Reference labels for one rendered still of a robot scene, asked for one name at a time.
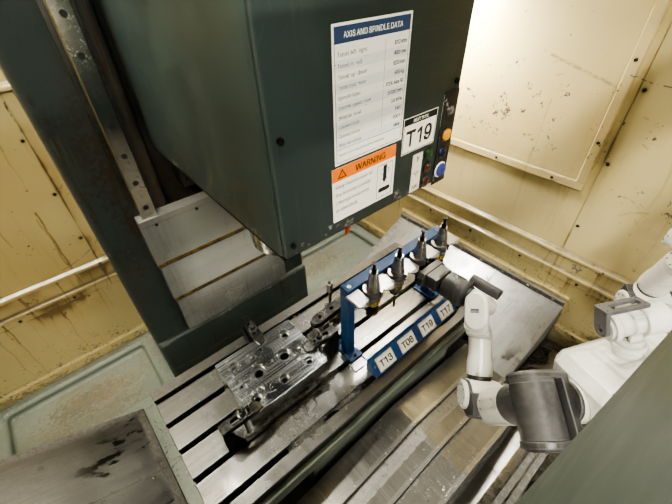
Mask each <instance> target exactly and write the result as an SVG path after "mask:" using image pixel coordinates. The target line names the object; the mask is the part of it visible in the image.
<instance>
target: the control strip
mask: <svg viewBox="0 0 672 504"><path fill-rule="evenodd" d="M459 91H460V87H459V88H456V89H453V90H450V91H447V92H445V98H444V105H443V111H442V117H441V123H440V129H439V135H438V142H437V148H436V154H435V160H434V167H433V173H432V179H431V185H433V184H434V183H436V182H438V181H440V180H442V179H443V178H444V173H445V172H444V173H443V175H441V176H437V175H436V170H437V168H438V166H439V165H440V164H441V163H444V164H445V165H446V162H447V156H448V151H449V145H450V140H451V136H450V138H449V139H448V140H446V141H444V140H443V134H444V132H445V130H446V129H448V128H449V129H451V134H452V129H453V124H454V118H455V113H456V107H457V102H458V96H459ZM444 148H446V154H445V155H444V156H443V157H441V156H440V154H441V151H442V150H443V149H444ZM430 149H433V153H434V148H433V147H429V148H428V149H427V150H426V152H425V155H424V157H425V159H426V160H429V159H430V158H431V157H432V156H433V155H432V156H431V157H430V158H427V153H428V151H429V150H430ZM429 163H430V164H431V166H432V163H431V162H430V161H428V162H426V163H425V164H424V166H423V173H424V174H426V173H428V172H429V171H430V170H429V171H428V172H425V167H426V165H427V164H429ZM426 177H428V178H429V179H430V177H429V175H425V176H424V177H423V178H422V180H421V186H422V187H425V186H426V185H427V184H428V183H427V184H426V185H423V181H424V179H425V178H426Z"/></svg>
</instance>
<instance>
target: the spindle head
mask: <svg viewBox="0 0 672 504"><path fill-rule="evenodd" d="M98 2H99V5H100V8H101V10H102V13H103V16H104V18H105V21H106V24H107V27H108V29H109V32H110V35H111V38H112V40H113V43H114V46H115V48H116V51H117V54H118V57H119V59H120V62H121V65H122V67H123V70H124V73H125V76H126V78H127V81H128V84H129V86H130V89H131V92H132V95H133V97H134V100H135V103H136V105H137V108H138V111H139V114H140V116H141V119H142V122H143V125H144V127H145V130H146V133H147V135H148V138H149V141H150V143H151V145H152V146H153V148H154V149H155V150H157V151H158V152H159V153H160V154H161V155H162V156H163V157H165V158H166V159H167V160H168V161H169V162H170V163H172V164H173V165H174V166H175V167H176V168H177V169H178V170H180V171H181V172H182V173H183V174H184V175H185V176H186V177H188V178H189V179H190V180H191V181H192V182H193V183H195V184H196V185H197V186H198V187H199V188H200V189H201V190H203V191H204V192H205V193H206V194H207V195H208V196H210V197H211V198H212V199H213V200H214V201H215V202H216V203H218V204H219V205H220V206H221V207H222V208H223V209H225V210H226V211H227V212H228V213H229V214H230V215H231V216H233V217H234V218H235V219H236V220H237V221H238V222H240V223H241V224H242V225H243V226H244V227H245V228H246V229H248V230H249V231H250V232H251V233H252V234H253V235H254V236H256V237H257V238H258V239H259V240H260V241H261V242H263V243H264V244H265V245H266V246H267V247H268V248H269V249H271V250H272V251H273V252H274V253H275V254H276V255H278V256H279V257H280V258H281V259H282V260H283V261H286V260H288V259H290V258H291V257H293V256H295V255H297V254H299V253H301V252H303V251H304V250H306V249H308V248H310V247H312V246H314V245H316V244H317V243H319V242H321V241H323V240H325V239H327V238H329V237H330V236H332V235H334V234H336V233H338V232H340V231H342V230H343V229H345V228H347V227H349V226H351V225H353V224H355V223H356V222H358V221H360V220H362V219H364V218H366V217H368V216H369V215H371V214H373V213H375V212H377V211H379V210H381V209H382V208H384V207H386V206H388V205H390V204H392V203H394V202H395V201H397V200H399V199H401V198H403V197H405V196H407V195H408V194H410V193H409V187H410V178H411V170H412V161H413V155H415V154H417V153H420V152H422V151H423V158H422V165H421V173H420V180H419V187H418V189H420V188H421V187H422V186H421V180H422V178H423V177H424V176H425V175H429V177H430V179H429V182H428V184H429V183H431V179H432V173H433V167H434V160H435V154H436V148H437V142H438V135H439V129H440V122H441V116H442V110H443V103H444V97H445V92H447V91H450V90H453V89H456V88H459V85H460V79H461V74H462V68H463V62H464V57H465V51H466V46H467V40H468V35H469V29H470V24H471V18H472V13H473V7H474V2H475V0H98ZM411 10H413V19H412V30H411V40H410V51H409V62H408V73H407V83H406V94H405V105H404V116H403V123H404V120H405V119H407V118H410V117H412V116H415V115H417V114H420V113H423V112H425V111H428V110H430V109H433V108H436V107H438V114H437V121H436V127H435V134H434V140H433V142H432V143H430V144H427V145H425V146H423V147H421V148H419V149H416V150H414V151H412V152H410V153H408V154H405V155H403V156H400V155H401V144H402V137H401V140H398V141H396V142H394V143H391V144H389V145H386V146H384V147H382V148H379V149H377V150H375V151H372V152H370V153H368V154H365V155H363V156H360V157H358V158H356V159H353V160H351V161H349V162H346V163H344V164H341V165H339V166H337V167H335V150H334V117H333V83H332V49H331V24H335V23H341V22H347V21H352V20H358V19H364V18H370V17H376V16H382V15H387V14H393V13H399V12H405V11H411ZM394 144H396V155H395V167H394V179H393V191H392V194H390V195H388V196H386V197H384V198H382V199H380V200H378V201H376V202H374V203H372V204H371V205H369V206H367V207H365V208H363V209H361V210H359V211H357V212H355V213H353V214H351V215H349V216H347V217H345V218H344V219H342V220H340V221H338V222H336V223H333V197H332V170H335V169H337V168H340V167H342V166H344V165H347V164H349V163H351V162H354V161H356V160H358V159H361V158H363V157H365V156H368V155H370V154H372V153H375V152H377V151H379V150H382V149H384V148H386V147H389V146H391V145H394ZM429 147H433V148H434V153H433V156H432V157H431V158H430V159H429V160H426V159H425V157H424V155H425V152H426V150H427V149H428V148H429ZM428 161H430V162H431V163H432V166H431V169H430V171H429V172H428V173H426V174H424V173H423V166H424V164H425V163H426V162H428ZM418 189H416V190H418ZM416 190H415V191H416Z"/></svg>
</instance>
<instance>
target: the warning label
mask: <svg viewBox="0 0 672 504"><path fill-rule="evenodd" d="M395 155H396V144H394V145H391V146H389V147H386V148H384V149H382V150H379V151H377V152H375V153H372V154H370V155H368V156H365V157H363V158H361V159H358V160H356V161H354V162H351V163H349V164H347V165H344V166H342V167H340V168H337V169H335V170H332V197H333V223H336V222H338V221H340V220H342V219H344V218H345V217H347V216H349V215H351V214H353V213H355V212H357V211H359V210H361V209H363V208H365V207H367V206H369V205H371V204H372V203H374V202H376V201H378V200H380V199H382V198H384V197H386V196H388V195H390V194H392V191H393V179H394V167H395Z"/></svg>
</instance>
